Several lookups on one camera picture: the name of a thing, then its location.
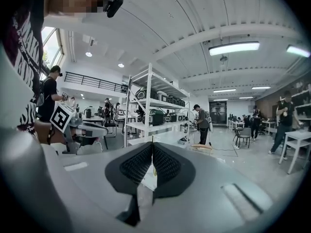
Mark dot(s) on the white metal shelving rack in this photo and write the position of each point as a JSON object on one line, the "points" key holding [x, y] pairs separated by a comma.
{"points": [[150, 93]]}

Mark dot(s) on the grey chair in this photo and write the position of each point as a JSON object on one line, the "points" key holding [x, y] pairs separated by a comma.
{"points": [[245, 133]]}

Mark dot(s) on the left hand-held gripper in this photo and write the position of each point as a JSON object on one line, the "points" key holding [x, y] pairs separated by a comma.
{"points": [[62, 116]]}

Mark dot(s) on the person's left forearm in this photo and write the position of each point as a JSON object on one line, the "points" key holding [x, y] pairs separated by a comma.
{"points": [[43, 130]]}

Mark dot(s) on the group of black green appliances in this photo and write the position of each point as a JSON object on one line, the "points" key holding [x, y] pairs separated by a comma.
{"points": [[155, 116]]}

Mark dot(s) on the small white table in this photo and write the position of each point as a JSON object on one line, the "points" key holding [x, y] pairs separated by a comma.
{"points": [[296, 136]]}

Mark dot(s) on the black balcony railing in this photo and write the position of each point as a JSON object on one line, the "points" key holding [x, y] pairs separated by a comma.
{"points": [[94, 81]]}

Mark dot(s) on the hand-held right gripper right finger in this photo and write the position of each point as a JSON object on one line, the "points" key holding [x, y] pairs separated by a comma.
{"points": [[206, 198]]}

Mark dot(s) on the round ceiling light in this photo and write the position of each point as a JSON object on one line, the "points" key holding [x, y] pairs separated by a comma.
{"points": [[121, 65], [88, 54]]}

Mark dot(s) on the dark red printed t-shirt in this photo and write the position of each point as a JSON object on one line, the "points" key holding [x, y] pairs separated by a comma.
{"points": [[24, 45]]}

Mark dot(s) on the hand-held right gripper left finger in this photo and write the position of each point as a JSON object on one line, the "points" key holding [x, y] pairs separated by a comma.
{"points": [[92, 190]]}

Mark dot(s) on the long ceiling light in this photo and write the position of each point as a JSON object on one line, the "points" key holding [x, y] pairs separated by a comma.
{"points": [[297, 50], [234, 48]]}

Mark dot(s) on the black head-mounted camera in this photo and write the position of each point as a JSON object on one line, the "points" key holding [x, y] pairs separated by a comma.
{"points": [[114, 5]]}

